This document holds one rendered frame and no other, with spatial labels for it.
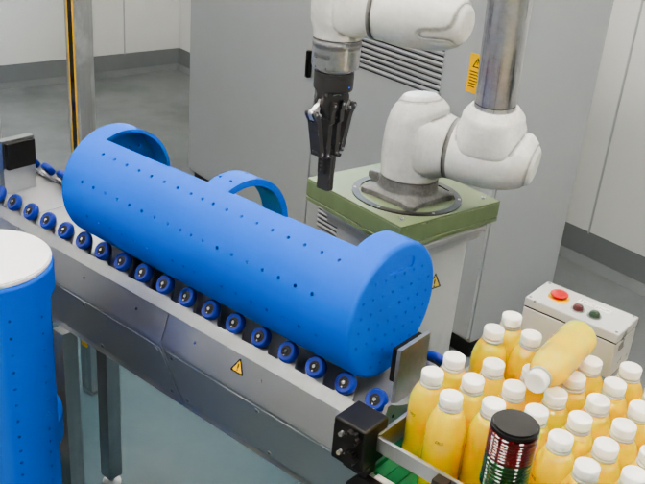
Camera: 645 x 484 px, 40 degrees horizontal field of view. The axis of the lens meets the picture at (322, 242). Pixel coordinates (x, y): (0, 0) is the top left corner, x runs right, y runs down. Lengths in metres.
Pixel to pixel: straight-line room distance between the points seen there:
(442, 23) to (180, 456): 1.93
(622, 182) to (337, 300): 3.05
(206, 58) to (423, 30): 3.26
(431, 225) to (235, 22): 2.46
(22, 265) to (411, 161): 0.96
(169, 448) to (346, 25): 1.85
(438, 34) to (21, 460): 1.31
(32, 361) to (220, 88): 2.85
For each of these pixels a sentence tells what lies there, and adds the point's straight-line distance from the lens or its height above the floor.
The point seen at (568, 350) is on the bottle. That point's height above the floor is 1.15.
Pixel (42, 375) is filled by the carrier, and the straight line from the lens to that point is 2.05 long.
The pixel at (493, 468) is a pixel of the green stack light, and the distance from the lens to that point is 1.19.
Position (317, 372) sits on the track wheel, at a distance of 1.73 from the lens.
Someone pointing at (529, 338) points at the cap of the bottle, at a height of 1.09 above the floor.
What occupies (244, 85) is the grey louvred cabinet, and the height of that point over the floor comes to 0.71.
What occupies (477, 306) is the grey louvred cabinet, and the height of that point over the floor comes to 0.25.
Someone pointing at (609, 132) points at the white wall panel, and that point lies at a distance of 4.51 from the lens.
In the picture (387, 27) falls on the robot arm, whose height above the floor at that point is 1.62.
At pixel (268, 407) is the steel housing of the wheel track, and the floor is 0.84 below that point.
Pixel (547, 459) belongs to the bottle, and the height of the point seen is 1.06.
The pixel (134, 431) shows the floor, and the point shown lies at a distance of 3.14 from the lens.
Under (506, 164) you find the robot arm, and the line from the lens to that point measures 2.14.
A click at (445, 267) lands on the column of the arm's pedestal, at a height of 0.90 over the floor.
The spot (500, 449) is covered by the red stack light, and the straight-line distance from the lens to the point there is 1.16.
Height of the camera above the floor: 1.93
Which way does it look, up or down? 26 degrees down
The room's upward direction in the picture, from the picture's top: 5 degrees clockwise
